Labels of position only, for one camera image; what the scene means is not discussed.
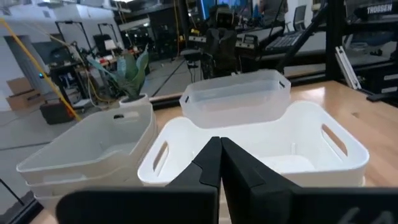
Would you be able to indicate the clear plastic basket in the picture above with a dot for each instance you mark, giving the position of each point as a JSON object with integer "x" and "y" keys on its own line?
{"x": 236, "y": 121}
{"x": 199, "y": 93}

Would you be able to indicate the white plastic basket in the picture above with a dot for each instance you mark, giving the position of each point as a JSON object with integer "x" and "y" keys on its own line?
{"x": 248, "y": 140}

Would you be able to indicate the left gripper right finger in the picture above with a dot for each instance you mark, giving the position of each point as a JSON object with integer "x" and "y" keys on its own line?
{"x": 252, "y": 186}

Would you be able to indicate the black power box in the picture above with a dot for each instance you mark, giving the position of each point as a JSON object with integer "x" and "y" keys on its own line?
{"x": 57, "y": 112}

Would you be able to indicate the black office chair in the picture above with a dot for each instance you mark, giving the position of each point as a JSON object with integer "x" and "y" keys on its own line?
{"x": 300, "y": 17}

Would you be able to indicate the brown cardboard box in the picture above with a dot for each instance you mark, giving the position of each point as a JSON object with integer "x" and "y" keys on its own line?
{"x": 18, "y": 85}
{"x": 25, "y": 101}

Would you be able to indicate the black Trossen branded panel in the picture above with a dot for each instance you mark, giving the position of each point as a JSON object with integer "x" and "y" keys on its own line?
{"x": 379, "y": 9}

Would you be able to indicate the silver aluminium extrusion bar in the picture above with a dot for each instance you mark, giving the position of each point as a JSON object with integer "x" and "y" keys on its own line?
{"x": 346, "y": 67}

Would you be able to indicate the person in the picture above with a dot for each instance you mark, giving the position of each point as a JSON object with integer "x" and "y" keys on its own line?
{"x": 273, "y": 12}

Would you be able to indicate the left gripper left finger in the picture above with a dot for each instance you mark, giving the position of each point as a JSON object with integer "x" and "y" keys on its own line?
{"x": 205, "y": 168}

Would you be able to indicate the black backlit keyboard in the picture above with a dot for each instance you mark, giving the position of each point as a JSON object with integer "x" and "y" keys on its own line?
{"x": 284, "y": 40}

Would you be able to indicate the potted plant white pot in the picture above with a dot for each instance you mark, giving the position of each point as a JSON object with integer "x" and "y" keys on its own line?
{"x": 133, "y": 77}

